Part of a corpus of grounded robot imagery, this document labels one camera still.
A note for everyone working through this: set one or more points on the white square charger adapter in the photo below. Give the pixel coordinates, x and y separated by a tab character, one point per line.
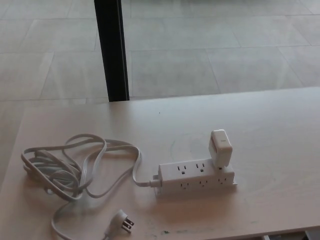
222	150

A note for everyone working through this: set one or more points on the white angled three-prong plug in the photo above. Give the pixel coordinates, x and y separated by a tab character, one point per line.
120	217

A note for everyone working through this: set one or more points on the dark under-desk object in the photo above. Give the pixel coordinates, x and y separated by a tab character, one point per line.
313	235

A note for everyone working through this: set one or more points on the white multi-outlet power strip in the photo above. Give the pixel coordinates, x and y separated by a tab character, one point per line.
170	178

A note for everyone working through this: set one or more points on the black vertical pillar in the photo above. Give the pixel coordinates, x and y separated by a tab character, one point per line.
110	50

